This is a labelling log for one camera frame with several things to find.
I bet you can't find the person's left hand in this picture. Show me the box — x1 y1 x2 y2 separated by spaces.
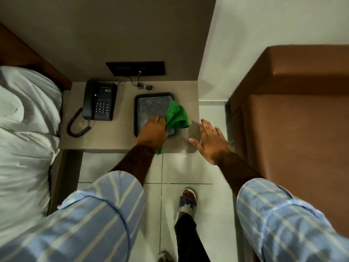
135 116 170 150

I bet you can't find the person's right hand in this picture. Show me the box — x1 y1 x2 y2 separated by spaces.
189 119 234 166

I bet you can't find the green cleaning cloth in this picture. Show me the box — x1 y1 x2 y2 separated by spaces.
156 100 190 155

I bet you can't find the person's right forearm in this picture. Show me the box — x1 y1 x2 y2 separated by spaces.
218 153 264 196

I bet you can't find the person's left forearm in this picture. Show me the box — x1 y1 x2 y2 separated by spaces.
109 144 163 186

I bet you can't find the black rectangular tray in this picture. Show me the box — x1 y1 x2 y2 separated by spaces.
133 92 180 138

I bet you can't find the grey bedside table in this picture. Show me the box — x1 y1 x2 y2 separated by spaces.
50 81 200 216

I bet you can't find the black desk telephone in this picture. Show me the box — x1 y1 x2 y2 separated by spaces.
82 79 118 121

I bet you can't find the white and blue sandal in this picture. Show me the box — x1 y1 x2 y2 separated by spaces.
174 188 198 225
158 250 175 262

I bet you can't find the black trouser leg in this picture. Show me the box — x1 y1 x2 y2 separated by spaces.
174 213 212 262

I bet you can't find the brown leather sofa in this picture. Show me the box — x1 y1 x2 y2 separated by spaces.
225 45 349 235

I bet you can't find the light blue striped shirt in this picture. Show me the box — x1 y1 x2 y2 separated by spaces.
0 171 349 262

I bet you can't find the white pillow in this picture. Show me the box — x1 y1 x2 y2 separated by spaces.
0 65 63 134

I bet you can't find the brown wooden headboard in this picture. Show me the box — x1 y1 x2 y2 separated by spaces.
0 23 73 92

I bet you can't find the white bed linen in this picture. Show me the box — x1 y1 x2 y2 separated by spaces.
0 128 61 239

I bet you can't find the black plugged cable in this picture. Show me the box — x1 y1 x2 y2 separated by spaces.
128 71 154 90

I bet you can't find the black wall socket panel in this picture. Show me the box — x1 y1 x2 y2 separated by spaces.
105 61 166 77

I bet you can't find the black coiled telephone cord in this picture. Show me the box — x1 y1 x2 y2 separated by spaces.
66 107 91 138

